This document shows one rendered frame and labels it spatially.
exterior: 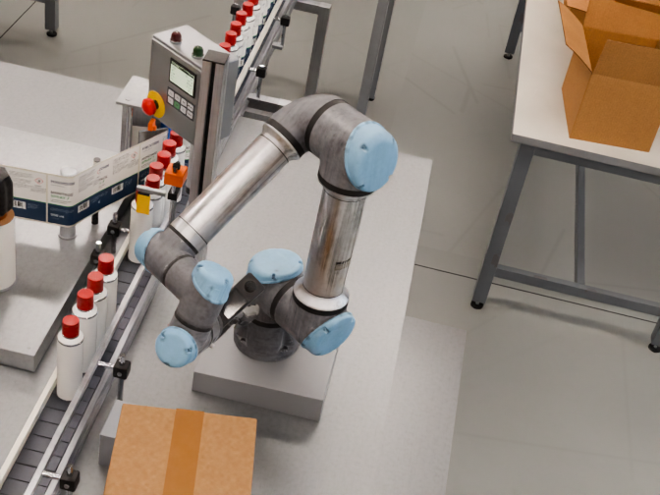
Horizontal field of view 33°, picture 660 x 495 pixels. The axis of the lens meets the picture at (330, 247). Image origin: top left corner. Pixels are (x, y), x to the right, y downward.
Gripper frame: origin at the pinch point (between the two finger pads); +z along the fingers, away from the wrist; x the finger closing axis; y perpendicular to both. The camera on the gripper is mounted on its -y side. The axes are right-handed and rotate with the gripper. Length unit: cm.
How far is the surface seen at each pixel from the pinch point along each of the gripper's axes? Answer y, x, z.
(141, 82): 3, -58, 47
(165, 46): -23, -48, 4
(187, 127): -13.8, -33.5, 5.1
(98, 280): 16.6, -22.0, -11.9
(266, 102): 6, -44, 123
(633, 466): 5, 122, 138
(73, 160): 34, -59, 52
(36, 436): 41, -7, -29
